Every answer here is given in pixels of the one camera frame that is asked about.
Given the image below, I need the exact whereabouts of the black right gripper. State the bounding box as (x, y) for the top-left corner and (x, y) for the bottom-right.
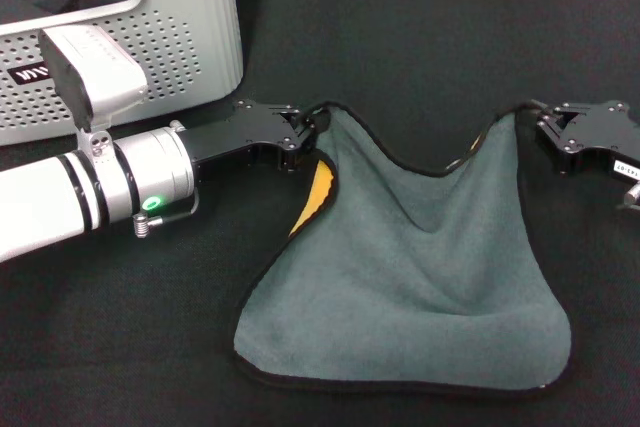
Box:
(528, 99), (640, 182)

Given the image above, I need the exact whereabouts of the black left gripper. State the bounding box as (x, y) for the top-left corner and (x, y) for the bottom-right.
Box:
(185, 99), (330, 172)

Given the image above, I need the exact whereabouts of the left gripper cable with plug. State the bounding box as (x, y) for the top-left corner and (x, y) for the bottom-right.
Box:
(131, 189), (202, 239)

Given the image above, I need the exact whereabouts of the grey perforated storage box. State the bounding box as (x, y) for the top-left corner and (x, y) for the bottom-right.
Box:
(0, 0), (246, 147)

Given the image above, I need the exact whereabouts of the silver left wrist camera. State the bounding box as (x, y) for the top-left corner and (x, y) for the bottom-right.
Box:
(38, 24), (150, 164)

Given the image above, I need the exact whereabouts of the yellow and grey towel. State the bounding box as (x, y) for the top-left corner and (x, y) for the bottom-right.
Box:
(231, 101), (575, 397)

